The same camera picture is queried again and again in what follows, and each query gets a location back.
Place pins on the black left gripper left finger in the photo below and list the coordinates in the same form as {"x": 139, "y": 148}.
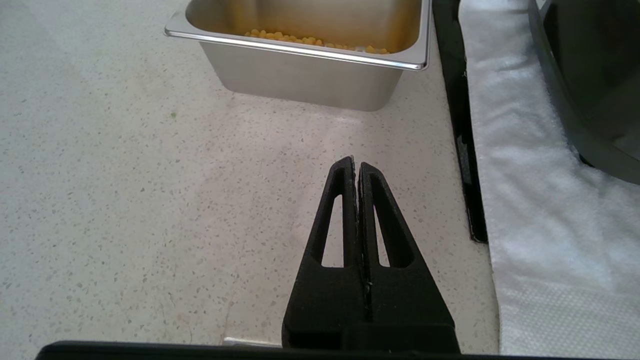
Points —
{"x": 325, "y": 300}

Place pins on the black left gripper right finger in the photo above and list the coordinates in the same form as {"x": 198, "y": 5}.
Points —
{"x": 410, "y": 300}

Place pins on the black rice cooker body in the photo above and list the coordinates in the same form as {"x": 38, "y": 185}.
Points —
{"x": 600, "y": 75}

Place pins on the white towel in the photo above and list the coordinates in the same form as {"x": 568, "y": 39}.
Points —
{"x": 540, "y": 200}

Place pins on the stainless steel tray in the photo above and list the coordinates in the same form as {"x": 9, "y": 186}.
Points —
{"x": 300, "y": 75}

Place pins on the black strip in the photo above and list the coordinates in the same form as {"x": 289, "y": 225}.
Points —
{"x": 452, "y": 75}

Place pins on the yellow corn kernels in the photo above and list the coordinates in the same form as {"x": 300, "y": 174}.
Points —
{"x": 310, "y": 40}

